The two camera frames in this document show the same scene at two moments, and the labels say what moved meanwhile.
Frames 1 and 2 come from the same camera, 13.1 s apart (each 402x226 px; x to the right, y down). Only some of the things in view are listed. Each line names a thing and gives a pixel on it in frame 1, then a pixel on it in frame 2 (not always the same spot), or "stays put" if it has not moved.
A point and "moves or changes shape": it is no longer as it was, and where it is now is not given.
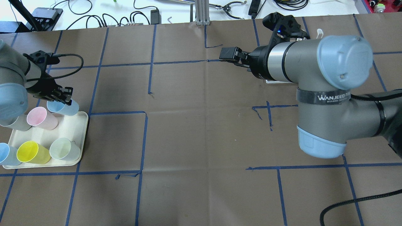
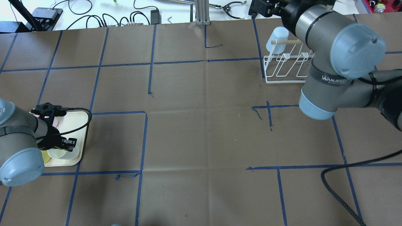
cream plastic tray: (73, 127) stays put
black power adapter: (155, 18) stays put
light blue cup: (62, 108) moves or changes shape
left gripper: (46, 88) to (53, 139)
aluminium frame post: (202, 12) stays put
